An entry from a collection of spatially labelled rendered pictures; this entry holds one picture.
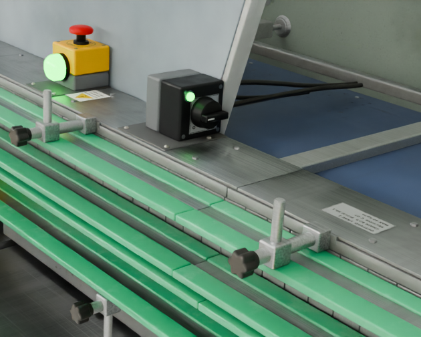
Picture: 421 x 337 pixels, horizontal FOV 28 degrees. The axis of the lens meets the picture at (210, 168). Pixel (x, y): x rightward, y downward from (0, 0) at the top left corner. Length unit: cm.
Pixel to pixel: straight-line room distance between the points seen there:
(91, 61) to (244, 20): 33
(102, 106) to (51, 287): 33
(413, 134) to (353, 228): 40
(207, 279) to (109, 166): 22
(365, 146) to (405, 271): 39
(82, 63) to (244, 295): 57
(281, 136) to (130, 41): 29
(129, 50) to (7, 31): 41
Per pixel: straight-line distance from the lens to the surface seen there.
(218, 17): 121
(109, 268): 123
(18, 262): 153
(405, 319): 83
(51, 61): 139
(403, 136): 131
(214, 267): 104
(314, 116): 141
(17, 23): 169
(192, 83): 117
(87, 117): 124
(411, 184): 116
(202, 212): 100
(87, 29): 141
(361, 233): 95
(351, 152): 121
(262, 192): 102
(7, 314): 137
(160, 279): 105
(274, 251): 87
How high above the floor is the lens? 154
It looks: 39 degrees down
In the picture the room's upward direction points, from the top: 104 degrees counter-clockwise
